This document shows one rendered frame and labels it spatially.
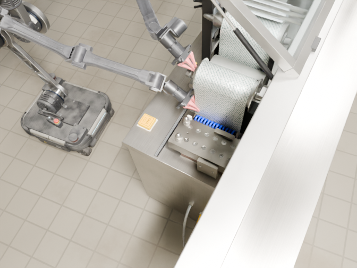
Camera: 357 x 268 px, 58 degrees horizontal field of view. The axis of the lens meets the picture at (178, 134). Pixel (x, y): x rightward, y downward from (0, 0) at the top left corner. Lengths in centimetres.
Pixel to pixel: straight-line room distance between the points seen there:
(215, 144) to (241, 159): 72
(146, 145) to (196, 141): 29
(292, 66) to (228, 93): 48
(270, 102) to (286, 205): 30
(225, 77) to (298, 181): 55
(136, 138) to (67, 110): 114
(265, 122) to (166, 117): 97
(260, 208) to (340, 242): 166
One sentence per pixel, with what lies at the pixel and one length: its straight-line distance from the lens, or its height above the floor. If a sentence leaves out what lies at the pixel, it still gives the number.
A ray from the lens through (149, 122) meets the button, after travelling 168.
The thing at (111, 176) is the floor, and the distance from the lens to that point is 261.
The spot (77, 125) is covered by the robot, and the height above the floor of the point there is 28.
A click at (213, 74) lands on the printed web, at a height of 131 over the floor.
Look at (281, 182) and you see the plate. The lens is 99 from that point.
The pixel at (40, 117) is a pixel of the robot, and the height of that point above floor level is 24.
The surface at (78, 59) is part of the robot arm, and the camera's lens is 158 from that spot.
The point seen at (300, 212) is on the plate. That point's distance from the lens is 97.
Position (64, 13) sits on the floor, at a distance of 397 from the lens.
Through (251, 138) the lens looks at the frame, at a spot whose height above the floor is 165.
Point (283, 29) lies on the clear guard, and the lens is 95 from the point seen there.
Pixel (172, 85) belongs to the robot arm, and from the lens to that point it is 148.
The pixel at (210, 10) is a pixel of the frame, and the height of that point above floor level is 135.
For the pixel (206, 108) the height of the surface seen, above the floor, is 111.
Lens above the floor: 234
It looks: 60 degrees down
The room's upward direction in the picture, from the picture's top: 6 degrees counter-clockwise
